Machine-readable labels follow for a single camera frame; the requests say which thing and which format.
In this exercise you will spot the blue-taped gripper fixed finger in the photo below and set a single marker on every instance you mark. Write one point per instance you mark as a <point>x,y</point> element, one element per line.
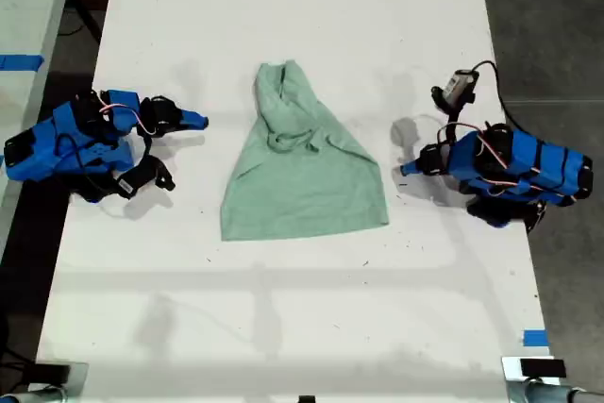
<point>412,165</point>
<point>194,116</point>

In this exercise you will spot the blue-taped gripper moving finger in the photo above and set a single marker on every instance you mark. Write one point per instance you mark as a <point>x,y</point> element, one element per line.
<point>193,125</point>
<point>413,172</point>

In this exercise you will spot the pale green T-shirt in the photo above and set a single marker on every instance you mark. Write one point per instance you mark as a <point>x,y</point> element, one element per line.
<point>302,186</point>

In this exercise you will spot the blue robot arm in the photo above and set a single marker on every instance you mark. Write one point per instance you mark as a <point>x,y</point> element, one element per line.
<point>528,162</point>
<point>80,148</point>

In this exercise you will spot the long blue tape strip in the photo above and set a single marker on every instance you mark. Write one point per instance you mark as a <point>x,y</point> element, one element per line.
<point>21,62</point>

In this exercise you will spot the pale side table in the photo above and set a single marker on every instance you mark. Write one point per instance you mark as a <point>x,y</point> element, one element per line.
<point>23,21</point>

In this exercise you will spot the short blue tape strip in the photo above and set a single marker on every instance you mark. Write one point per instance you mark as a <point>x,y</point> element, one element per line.
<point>535,338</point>

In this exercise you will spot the small black box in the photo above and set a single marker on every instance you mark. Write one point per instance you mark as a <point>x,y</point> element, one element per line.
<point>53,373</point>
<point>542,368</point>

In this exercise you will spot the grey metal pipe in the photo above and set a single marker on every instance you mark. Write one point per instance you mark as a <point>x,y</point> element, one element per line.
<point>552,393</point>
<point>38,396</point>

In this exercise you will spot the black camera stalk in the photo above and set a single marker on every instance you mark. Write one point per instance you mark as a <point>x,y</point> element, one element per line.
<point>162,177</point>
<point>450,122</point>

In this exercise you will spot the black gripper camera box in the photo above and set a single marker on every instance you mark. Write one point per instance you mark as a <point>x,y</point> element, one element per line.
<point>457,86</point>
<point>134,182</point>

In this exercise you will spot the metal table bracket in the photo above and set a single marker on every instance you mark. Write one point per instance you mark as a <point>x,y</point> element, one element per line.
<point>78,374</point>
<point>510,367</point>

